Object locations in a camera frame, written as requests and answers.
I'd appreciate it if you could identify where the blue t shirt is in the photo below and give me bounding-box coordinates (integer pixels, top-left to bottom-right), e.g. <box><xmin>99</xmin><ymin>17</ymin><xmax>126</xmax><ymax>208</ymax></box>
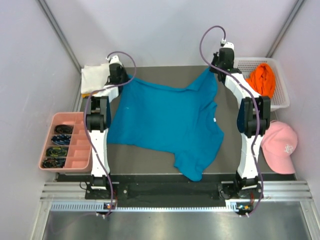
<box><xmin>107</xmin><ymin>69</ymin><xmax>224</xmax><ymax>182</ymax></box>

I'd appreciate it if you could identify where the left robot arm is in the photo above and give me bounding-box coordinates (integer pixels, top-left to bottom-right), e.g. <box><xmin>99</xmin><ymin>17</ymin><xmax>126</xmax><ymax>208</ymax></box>
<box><xmin>81</xmin><ymin>60</ymin><xmax>129</xmax><ymax>199</ymax></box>

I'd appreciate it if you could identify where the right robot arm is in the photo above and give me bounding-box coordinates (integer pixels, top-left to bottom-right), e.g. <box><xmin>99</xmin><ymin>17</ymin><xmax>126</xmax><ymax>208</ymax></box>
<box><xmin>210</xmin><ymin>45</ymin><xmax>271</xmax><ymax>200</ymax></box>

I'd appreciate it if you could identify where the white folded t shirt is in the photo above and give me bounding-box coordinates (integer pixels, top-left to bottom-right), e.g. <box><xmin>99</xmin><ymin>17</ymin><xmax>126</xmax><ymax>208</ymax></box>
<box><xmin>81</xmin><ymin>63</ymin><xmax>110</xmax><ymax>94</ymax></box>

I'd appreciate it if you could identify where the yellow folded t shirt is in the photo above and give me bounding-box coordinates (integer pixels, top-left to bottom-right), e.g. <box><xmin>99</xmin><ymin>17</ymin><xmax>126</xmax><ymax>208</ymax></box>
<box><xmin>81</xmin><ymin>93</ymin><xmax>90</xmax><ymax>98</ymax></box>

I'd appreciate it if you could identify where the orange crumpled t shirt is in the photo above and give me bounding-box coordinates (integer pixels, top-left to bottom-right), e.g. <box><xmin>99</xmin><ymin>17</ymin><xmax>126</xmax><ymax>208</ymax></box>
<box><xmin>245</xmin><ymin>63</ymin><xmax>276</xmax><ymax>99</ymax></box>

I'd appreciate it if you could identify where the white perforated plastic basket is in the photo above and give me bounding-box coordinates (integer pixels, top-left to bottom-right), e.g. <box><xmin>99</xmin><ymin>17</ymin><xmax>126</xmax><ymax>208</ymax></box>
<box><xmin>234</xmin><ymin>57</ymin><xmax>290</xmax><ymax>112</ymax></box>

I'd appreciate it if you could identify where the pink compartment tray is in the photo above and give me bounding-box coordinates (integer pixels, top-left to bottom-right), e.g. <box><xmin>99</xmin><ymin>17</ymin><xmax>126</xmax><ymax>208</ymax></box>
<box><xmin>38</xmin><ymin>112</ymin><xmax>92</xmax><ymax>174</ymax></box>

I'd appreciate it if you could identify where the pink cap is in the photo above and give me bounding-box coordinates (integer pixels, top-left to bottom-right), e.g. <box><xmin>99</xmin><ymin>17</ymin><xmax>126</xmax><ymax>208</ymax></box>
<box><xmin>260</xmin><ymin>120</ymin><xmax>298</xmax><ymax>175</ymax></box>

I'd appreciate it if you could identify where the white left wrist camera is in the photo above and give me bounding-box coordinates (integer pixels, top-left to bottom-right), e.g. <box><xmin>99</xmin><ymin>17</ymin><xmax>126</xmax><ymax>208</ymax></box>
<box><xmin>106</xmin><ymin>55</ymin><xmax>123</xmax><ymax>65</ymax></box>

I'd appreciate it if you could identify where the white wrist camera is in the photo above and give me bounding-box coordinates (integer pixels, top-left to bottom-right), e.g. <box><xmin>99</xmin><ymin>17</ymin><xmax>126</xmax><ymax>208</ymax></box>
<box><xmin>106</xmin><ymin>55</ymin><xmax>123</xmax><ymax>65</ymax></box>
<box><xmin>220</xmin><ymin>39</ymin><xmax>235</xmax><ymax>50</ymax></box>

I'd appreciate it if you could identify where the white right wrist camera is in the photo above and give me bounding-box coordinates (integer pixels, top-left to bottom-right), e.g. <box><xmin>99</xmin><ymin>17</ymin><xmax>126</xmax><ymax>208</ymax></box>
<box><xmin>220</xmin><ymin>39</ymin><xmax>235</xmax><ymax>50</ymax></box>

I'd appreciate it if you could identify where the black coiled cable top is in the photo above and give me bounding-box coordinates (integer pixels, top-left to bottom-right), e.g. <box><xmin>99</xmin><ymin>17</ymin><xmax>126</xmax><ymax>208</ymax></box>
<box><xmin>54</xmin><ymin>124</ymin><xmax>74</xmax><ymax>134</ymax></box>

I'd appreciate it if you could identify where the blue coiled cable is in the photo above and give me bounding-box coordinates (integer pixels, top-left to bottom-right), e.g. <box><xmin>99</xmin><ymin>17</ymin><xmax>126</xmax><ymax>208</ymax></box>
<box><xmin>50</xmin><ymin>134</ymin><xmax>72</xmax><ymax>145</ymax></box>

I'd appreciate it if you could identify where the green black coiled cable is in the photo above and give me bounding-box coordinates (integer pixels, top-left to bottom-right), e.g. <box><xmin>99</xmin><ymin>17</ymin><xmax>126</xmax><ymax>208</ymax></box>
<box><xmin>45</xmin><ymin>146</ymin><xmax>69</xmax><ymax>157</ymax></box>

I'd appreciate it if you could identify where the multicolour coiled cable bottom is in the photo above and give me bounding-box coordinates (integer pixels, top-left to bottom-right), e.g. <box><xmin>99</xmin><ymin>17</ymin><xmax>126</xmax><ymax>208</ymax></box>
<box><xmin>41</xmin><ymin>157</ymin><xmax>67</xmax><ymax>169</ymax></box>

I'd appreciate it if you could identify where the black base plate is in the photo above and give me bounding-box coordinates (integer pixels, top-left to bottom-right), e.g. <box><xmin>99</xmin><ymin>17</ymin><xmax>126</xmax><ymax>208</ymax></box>
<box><xmin>85</xmin><ymin>181</ymin><xmax>262</xmax><ymax>210</ymax></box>

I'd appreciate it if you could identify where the grey slotted cable duct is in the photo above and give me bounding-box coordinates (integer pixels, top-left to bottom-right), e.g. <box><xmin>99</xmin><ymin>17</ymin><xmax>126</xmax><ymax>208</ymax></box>
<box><xmin>50</xmin><ymin>201</ymin><xmax>240</xmax><ymax>213</ymax></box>

